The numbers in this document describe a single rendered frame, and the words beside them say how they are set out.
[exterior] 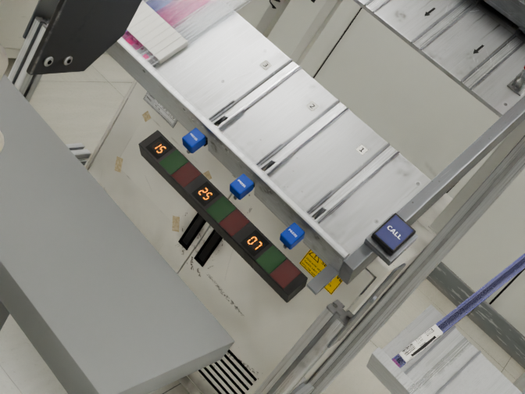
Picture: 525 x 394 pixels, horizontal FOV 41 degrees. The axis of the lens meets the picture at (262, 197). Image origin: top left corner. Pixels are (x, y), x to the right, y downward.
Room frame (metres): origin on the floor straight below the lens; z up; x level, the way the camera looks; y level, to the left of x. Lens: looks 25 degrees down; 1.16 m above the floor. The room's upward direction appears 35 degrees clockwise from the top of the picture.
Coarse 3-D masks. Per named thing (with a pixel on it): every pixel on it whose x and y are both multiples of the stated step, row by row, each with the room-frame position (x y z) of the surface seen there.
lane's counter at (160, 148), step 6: (162, 138) 1.01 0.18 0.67; (150, 144) 1.00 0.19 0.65; (156, 144) 1.00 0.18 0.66; (162, 144) 1.00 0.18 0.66; (168, 144) 1.01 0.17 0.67; (150, 150) 0.99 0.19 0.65; (156, 150) 0.99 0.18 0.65; (162, 150) 1.00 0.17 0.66; (168, 150) 1.00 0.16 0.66; (156, 156) 0.99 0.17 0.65
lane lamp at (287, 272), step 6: (282, 264) 0.91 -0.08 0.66; (288, 264) 0.91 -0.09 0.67; (276, 270) 0.90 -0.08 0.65; (282, 270) 0.90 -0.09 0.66; (288, 270) 0.91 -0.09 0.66; (294, 270) 0.91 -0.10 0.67; (276, 276) 0.90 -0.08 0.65; (282, 276) 0.90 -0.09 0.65; (288, 276) 0.90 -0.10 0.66; (294, 276) 0.90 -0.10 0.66; (282, 282) 0.89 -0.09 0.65; (288, 282) 0.89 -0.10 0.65
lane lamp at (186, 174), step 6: (180, 168) 0.98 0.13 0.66; (186, 168) 0.98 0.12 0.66; (192, 168) 0.99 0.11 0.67; (174, 174) 0.97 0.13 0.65; (180, 174) 0.97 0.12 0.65; (186, 174) 0.98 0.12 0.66; (192, 174) 0.98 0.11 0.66; (198, 174) 0.98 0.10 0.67; (180, 180) 0.97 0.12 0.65; (186, 180) 0.97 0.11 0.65; (192, 180) 0.97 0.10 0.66
